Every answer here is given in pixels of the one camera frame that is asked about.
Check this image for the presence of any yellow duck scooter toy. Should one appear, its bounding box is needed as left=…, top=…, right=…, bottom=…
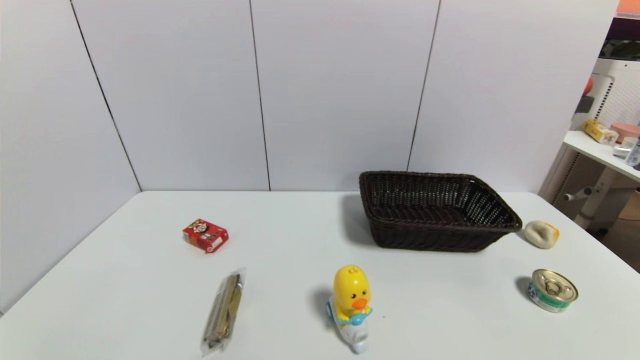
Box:
left=326, top=265, right=374, bottom=355

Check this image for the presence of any dark brown wicker basket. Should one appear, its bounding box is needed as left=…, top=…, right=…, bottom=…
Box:
left=359, top=171, right=524, bottom=253

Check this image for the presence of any red drink carton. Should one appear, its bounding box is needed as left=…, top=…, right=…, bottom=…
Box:
left=182, top=218, right=230, bottom=254

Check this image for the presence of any clear wrapped brown snack pack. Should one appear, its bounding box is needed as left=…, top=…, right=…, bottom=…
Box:
left=200, top=267, right=248, bottom=358

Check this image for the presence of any beige bread shaped toy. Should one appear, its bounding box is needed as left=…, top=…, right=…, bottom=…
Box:
left=524, top=220, right=561, bottom=250

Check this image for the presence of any green labelled tin can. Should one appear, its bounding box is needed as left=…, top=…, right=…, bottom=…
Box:
left=527, top=269, right=580, bottom=314

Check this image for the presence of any white side desk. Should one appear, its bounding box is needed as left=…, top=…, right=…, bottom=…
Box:
left=539, top=130, right=640, bottom=231

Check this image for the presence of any yellow box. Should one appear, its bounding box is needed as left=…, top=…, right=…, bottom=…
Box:
left=584, top=119, right=620, bottom=146

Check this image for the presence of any pink container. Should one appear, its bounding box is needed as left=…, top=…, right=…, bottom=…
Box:
left=611, top=122, right=640, bottom=144

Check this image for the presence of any cardboard box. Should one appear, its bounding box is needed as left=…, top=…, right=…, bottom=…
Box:
left=618, top=190, right=640, bottom=221

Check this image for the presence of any white pegboard panel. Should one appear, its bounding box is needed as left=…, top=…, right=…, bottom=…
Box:
left=570, top=58, right=640, bottom=134

